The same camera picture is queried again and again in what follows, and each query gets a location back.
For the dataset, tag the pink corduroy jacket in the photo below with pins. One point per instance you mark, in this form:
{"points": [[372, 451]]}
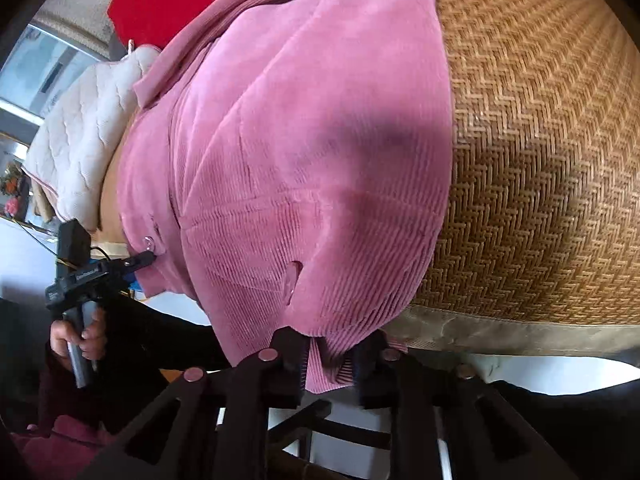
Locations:
{"points": [[290, 165]]}

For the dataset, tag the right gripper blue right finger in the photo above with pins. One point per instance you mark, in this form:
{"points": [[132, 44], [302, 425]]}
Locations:
{"points": [[373, 363]]}

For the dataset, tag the person's left hand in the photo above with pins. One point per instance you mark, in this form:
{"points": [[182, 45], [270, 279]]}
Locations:
{"points": [[91, 341]]}

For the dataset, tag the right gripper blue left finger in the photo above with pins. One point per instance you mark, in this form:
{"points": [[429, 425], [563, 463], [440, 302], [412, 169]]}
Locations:
{"points": [[288, 379]]}

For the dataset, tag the white quilted pad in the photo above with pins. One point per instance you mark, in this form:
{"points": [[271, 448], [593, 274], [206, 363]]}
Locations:
{"points": [[68, 159]]}

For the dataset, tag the woven bamboo seat mat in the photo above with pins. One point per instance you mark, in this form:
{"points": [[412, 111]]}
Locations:
{"points": [[539, 251]]}

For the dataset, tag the silver refrigerator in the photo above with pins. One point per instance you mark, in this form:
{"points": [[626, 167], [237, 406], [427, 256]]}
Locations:
{"points": [[39, 69]]}

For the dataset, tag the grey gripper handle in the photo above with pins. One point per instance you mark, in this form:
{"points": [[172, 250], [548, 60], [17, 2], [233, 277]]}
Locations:
{"points": [[79, 318]]}

